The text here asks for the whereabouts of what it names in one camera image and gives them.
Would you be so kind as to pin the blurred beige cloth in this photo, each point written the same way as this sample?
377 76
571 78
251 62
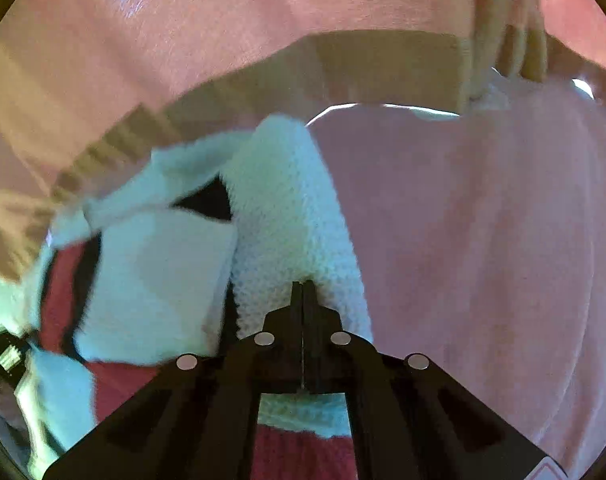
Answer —
513 25

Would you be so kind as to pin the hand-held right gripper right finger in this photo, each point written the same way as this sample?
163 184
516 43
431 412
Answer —
310 342

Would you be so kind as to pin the white knit sweater red trim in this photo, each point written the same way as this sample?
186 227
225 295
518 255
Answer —
283 210

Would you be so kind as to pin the pink curtain with tan hem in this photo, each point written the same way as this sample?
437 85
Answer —
233 25

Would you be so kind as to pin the pink bed sheet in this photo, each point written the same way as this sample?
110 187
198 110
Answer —
458 240

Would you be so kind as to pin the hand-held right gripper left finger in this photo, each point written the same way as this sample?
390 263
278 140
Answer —
295 342

